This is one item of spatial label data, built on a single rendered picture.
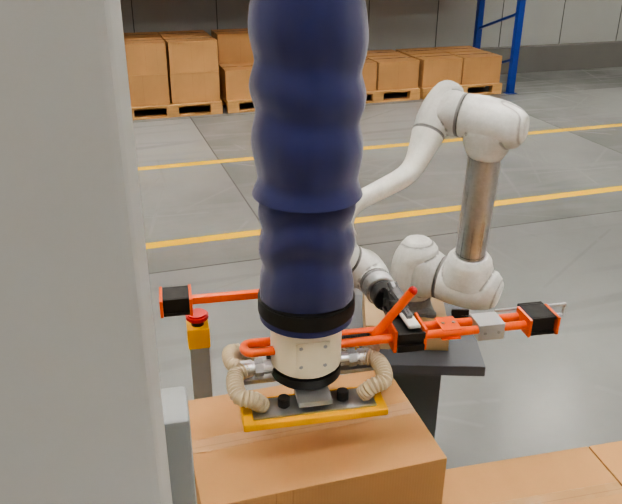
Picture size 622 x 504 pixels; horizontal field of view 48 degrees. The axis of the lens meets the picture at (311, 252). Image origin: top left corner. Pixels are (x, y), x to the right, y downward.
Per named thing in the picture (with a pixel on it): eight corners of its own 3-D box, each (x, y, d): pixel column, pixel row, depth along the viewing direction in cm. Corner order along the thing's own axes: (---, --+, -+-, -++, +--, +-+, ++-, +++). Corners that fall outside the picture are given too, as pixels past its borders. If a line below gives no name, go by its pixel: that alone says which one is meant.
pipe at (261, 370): (242, 415, 158) (241, 394, 155) (231, 353, 180) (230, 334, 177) (387, 397, 164) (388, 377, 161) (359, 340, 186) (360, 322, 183)
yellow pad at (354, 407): (243, 433, 157) (243, 415, 155) (239, 406, 166) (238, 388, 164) (388, 415, 164) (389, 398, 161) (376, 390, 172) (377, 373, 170)
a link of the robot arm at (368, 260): (377, 305, 199) (342, 284, 194) (361, 280, 213) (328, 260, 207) (400, 276, 197) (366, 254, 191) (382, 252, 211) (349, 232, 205)
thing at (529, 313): (527, 337, 175) (530, 320, 173) (514, 322, 182) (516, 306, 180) (558, 334, 177) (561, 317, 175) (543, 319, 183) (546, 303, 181)
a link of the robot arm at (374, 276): (390, 295, 199) (397, 305, 193) (359, 298, 197) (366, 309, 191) (391, 266, 195) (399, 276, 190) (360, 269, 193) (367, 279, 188)
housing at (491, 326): (478, 342, 174) (480, 326, 172) (467, 328, 180) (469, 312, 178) (504, 339, 175) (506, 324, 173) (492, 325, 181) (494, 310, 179)
